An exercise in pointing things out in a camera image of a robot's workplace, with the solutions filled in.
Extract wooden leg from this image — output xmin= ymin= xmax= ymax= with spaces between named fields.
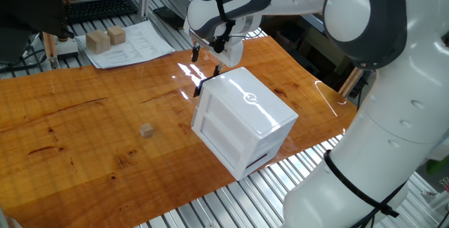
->
xmin=337 ymin=67 xmax=365 ymax=98

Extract wooden strip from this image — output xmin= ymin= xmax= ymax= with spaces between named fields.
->
xmin=41 ymin=31 xmax=60 ymax=70

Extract white drawer with black handle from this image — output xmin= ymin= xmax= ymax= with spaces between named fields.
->
xmin=193 ymin=74 xmax=250 ymax=134

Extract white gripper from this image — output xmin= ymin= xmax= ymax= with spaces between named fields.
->
xmin=189 ymin=27 xmax=245 ymax=79

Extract large light wooden block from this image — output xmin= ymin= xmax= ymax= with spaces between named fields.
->
xmin=85 ymin=29 xmax=112 ymax=55

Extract black keyboard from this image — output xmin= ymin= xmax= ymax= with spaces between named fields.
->
xmin=65 ymin=0 xmax=140 ymax=25

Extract medium light wooden block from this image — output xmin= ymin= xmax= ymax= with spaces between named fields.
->
xmin=107 ymin=25 xmax=127 ymax=46

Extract black monitor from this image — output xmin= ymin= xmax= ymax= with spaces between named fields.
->
xmin=0 ymin=0 xmax=76 ymax=64

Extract black cable tie strap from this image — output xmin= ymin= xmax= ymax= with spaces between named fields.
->
xmin=322 ymin=149 xmax=408 ymax=228

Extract black camera cable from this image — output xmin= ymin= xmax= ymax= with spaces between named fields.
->
xmin=202 ymin=0 xmax=246 ymax=54

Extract white plastic drawer cabinet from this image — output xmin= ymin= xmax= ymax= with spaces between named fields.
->
xmin=191 ymin=66 xmax=300 ymax=182

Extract printed paper sheets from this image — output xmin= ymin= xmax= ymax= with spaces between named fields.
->
xmin=75 ymin=19 xmax=176 ymax=70

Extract bright green item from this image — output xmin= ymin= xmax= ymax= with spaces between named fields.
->
xmin=426 ymin=154 xmax=449 ymax=176

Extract black smartphone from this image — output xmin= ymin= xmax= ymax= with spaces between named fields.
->
xmin=152 ymin=6 xmax=186 ymax=31

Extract wood grain table mat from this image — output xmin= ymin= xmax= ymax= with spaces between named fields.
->
xmin=0 ymin=35 xmax=358 ymax=228

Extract small wooden cube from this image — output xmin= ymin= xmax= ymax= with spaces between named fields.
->
xmin=139 ymin=123 xmax=154 ymax=138

